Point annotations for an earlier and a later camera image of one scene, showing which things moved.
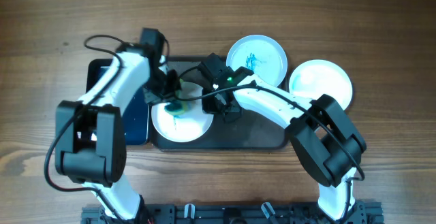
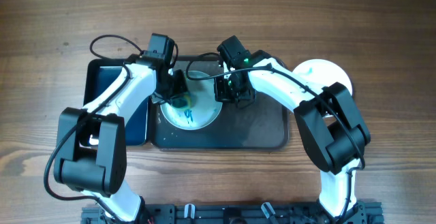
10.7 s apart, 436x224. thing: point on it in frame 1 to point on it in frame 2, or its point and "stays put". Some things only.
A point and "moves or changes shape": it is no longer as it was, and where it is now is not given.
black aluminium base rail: [274, 213] stays put
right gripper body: [213, 104] to [228, 90]
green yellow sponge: [176, 107] moves or changes shape
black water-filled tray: [136, 116] stays put
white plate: [262, 54] moves or changes shape
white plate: [316, 77] stays put
